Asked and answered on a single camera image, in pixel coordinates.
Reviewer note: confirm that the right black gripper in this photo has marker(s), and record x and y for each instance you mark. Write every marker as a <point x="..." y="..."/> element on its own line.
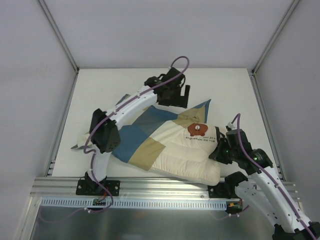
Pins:
<point x="220" y="150"/>

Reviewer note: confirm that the aluminium mounting rail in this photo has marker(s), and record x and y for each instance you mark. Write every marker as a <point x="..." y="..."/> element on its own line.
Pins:
<point x="154" y="188"/>

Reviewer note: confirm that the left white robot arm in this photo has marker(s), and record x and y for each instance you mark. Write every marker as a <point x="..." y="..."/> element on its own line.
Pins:
<point x="104" y="136"/>

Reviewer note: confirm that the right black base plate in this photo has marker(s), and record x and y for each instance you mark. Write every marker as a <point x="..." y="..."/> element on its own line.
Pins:
<point x="222" y="190"/>

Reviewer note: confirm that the right aluminium frame post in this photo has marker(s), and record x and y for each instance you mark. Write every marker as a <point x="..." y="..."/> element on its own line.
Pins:
<point x="275" y="35"/>

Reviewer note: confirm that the slotted white cable duct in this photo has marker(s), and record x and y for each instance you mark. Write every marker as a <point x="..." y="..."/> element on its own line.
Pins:
<point x="158" y="204"/>

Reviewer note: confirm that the blue tan white checked pillowcase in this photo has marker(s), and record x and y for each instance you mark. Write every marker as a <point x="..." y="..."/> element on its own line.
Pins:
<point x="137" y="148"/>

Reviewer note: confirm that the left aluminium frame post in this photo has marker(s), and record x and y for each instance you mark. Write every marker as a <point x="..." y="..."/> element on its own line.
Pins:
<point x="57" y="33"/>

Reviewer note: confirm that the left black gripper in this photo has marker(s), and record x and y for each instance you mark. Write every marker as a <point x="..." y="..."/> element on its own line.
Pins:
<point x="173" y="100"/>

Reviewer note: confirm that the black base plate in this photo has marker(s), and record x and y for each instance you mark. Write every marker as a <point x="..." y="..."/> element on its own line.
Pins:
<point x="88" y="187"/>
<point x="222" y="190"/>

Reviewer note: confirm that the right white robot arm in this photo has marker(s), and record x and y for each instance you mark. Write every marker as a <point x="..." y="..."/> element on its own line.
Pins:
<point x="260" y="187"/>

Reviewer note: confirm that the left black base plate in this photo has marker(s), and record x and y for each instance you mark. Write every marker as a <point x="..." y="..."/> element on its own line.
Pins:
<point x="88" y="187"/>

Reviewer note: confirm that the aluminium frame post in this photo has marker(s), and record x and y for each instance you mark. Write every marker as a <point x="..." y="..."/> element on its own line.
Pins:
<point x="57" y="33"/>
<point x="275" y="35"/>

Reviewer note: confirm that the white pillow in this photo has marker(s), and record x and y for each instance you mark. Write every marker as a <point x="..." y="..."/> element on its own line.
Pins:
<point x="186" y="152"/>

